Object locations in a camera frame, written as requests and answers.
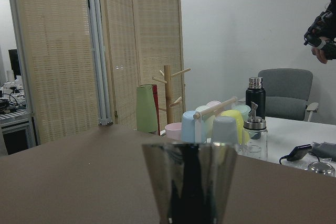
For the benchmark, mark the person hand with controller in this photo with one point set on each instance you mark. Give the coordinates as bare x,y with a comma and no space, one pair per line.
319,54

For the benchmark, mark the steel jigger measuring cup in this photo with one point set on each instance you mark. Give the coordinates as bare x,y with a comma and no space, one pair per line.
190,181

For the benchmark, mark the person in black clothes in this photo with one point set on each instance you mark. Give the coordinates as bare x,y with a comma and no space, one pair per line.
329,31

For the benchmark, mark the grey office chair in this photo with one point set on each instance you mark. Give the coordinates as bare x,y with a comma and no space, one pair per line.
287,93

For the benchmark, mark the black thermos bottle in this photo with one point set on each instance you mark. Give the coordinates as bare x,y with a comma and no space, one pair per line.
256,94

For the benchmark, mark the grey folded cloth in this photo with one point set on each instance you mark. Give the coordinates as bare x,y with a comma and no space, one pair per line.
324,150

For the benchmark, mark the black small device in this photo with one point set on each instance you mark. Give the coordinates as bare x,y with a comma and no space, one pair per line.
299,152

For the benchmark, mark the yellow cup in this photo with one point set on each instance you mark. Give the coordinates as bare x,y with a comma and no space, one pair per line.
235,119

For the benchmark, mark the glass oil dispenser bottle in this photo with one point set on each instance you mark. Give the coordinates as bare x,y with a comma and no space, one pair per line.
254,136

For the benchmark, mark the grey cup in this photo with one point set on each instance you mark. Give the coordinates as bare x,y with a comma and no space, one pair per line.
224,130

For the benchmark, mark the wooden rack dowel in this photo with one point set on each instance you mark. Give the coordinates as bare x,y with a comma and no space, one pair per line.
198,115

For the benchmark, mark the light blue cup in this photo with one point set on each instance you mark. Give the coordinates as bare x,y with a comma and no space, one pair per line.
188,128

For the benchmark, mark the wooden mug tree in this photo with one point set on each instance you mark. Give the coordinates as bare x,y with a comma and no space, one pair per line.
167,81

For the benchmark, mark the pink cup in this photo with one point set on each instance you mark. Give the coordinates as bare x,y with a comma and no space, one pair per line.
173,130

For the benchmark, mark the red folded mat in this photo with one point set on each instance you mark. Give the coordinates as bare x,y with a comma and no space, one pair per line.
155,97

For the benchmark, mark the green folded mat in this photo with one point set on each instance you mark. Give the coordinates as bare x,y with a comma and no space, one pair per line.
145,109

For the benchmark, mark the bamboo folding screen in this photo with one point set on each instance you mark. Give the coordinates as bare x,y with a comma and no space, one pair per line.
82,60

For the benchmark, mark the aluminium frame post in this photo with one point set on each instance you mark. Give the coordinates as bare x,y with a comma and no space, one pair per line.
98,50

